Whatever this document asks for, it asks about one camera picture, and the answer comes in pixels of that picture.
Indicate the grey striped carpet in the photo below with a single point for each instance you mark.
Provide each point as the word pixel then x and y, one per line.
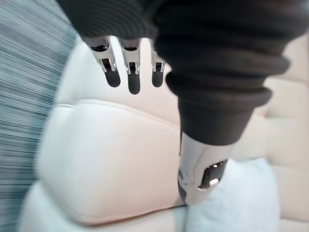
pixel 26 84

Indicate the cream leather sofa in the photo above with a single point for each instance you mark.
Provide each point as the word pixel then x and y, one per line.
pixel 108 149

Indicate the light blue fluffy cushion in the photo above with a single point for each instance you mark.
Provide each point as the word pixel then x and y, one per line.
pixel 239 200

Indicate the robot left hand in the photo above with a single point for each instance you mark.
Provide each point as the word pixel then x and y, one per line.
pixel 207 60

